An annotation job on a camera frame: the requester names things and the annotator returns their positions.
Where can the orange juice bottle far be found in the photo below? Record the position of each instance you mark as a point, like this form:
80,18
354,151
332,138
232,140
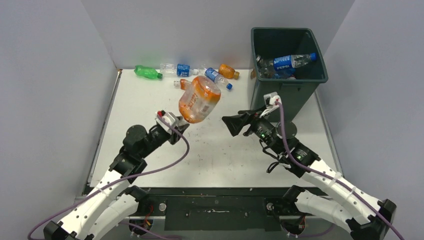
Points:
228,72

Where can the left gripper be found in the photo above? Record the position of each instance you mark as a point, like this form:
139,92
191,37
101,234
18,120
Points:
176,132

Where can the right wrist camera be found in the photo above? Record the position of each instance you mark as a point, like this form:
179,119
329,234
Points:
271,103

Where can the green plastic bottle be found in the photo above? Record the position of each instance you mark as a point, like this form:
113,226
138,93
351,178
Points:
147,72

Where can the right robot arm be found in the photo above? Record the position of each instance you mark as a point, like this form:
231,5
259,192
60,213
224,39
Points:
363,216

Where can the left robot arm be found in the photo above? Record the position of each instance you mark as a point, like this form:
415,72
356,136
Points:
115,197

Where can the slim blue label bottle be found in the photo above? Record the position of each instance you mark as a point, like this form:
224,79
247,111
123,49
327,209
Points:
287,62

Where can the clear bottle blue label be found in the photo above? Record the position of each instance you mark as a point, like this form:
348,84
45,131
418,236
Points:
178,70

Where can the blue label bottle blue cap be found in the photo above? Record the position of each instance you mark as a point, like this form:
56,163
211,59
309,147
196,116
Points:
218,79

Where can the clear bottle silver cap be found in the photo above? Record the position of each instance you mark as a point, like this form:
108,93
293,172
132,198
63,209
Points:
261,68

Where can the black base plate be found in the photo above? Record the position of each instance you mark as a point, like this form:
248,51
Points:
216,209

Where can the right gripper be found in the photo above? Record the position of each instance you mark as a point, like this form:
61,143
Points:
235,123

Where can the blue label bottle edge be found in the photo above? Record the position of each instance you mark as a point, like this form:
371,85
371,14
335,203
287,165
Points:
287,73

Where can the large orange label bottle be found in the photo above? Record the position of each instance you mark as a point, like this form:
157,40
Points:
199,100

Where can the dark green plastic bin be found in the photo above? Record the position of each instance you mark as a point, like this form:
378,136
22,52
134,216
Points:
272,42

